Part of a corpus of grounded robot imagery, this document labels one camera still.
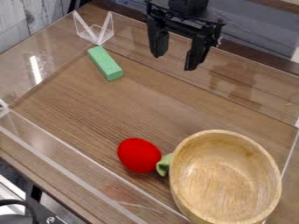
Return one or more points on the clear acrylic corner bracket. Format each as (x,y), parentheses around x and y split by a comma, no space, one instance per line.
(95,34)

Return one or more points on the red plush strawberry toy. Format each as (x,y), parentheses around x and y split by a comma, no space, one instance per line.
(141,157)

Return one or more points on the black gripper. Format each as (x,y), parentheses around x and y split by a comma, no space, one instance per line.
(188,18)

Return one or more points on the black table clamp mount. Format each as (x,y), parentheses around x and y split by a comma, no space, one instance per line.
(21,207)

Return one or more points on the light wooden bowl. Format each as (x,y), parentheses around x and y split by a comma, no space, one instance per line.
(224,179)

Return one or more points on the green rectangular block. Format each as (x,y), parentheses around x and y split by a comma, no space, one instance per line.
(104,62)

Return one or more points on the clear acrylic tray wall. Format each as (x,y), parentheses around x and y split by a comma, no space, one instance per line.
(64,117)

